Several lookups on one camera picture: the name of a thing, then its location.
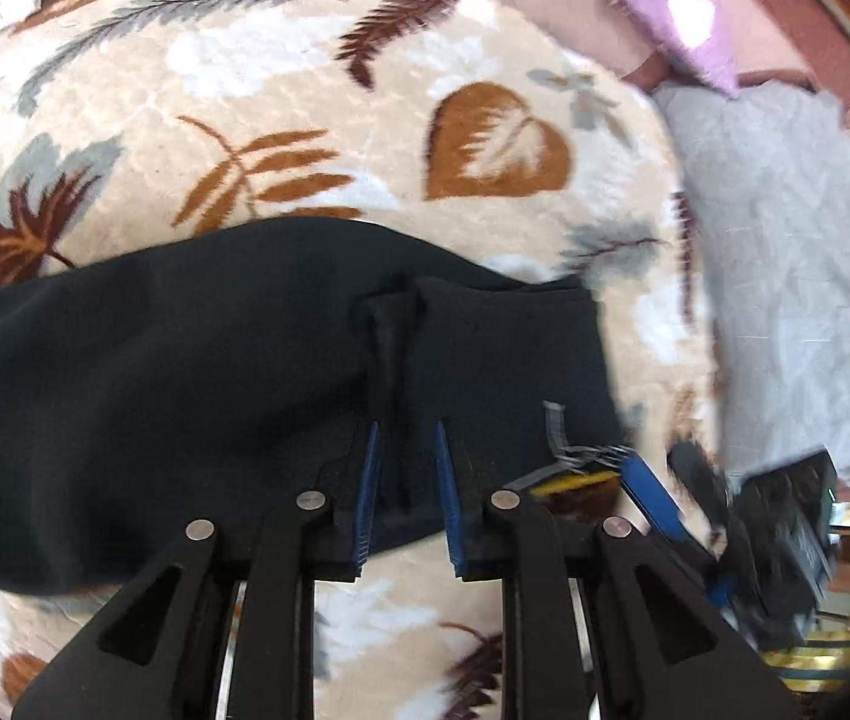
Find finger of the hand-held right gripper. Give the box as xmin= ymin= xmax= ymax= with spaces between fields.
xmin=618 ymin=459 xmax=718 ymax=563
xmin=668 ymin=439 xmax=737 ymax=541

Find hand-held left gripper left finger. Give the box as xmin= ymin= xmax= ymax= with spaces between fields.
xmin=11 ymin=420 xmax=385 ymax=720

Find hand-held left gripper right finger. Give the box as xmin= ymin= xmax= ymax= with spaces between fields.
xmin=432 ymin=420 xmax=801 ymax=720

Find black pants with yellow patch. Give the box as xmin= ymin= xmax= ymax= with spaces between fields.
xmin=0 ymin=217 xmax=632 ymax=601

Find grey wrinkled cloth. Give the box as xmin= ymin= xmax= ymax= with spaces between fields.
xmin=650 ymin=79 xmax=850 ymax=494

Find leaf print plush blanket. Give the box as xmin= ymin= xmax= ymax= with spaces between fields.
xmin=0 ymin=0 xmax=744 ymax=720

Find pink brown padded headboard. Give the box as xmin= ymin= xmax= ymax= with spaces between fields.
xmin=623 ymin=0 xmax=850 ymax=132

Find purple heart pillow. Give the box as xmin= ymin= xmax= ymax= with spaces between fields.
xmin=614 ymin=0 xmax=750 ymax=97

